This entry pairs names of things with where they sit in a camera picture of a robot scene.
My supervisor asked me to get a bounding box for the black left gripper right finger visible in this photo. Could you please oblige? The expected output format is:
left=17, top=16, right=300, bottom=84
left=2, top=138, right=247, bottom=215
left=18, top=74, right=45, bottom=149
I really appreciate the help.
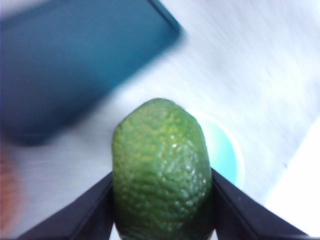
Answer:
left=211, top=166, right=313, bottom=240

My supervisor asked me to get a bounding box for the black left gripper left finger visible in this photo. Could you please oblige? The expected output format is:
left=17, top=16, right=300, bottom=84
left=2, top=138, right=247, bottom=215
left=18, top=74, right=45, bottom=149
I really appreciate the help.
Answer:
left=17, top=171, right=115, bottom=240

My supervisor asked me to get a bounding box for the teal ceramic bowl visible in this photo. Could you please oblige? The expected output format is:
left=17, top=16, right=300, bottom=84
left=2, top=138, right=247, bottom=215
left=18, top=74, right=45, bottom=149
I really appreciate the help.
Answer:
left=197, top=112, right=245, bottom=188

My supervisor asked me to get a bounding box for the green avocado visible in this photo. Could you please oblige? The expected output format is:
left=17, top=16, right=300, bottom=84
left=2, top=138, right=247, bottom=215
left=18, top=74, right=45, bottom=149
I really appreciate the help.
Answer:
left=111, top=97, right=215, bottom=240

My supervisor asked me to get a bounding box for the black rectangular tray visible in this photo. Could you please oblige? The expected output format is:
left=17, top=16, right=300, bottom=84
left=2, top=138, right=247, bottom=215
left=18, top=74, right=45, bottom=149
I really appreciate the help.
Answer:
left=0, top=0, right=183, bottom=147

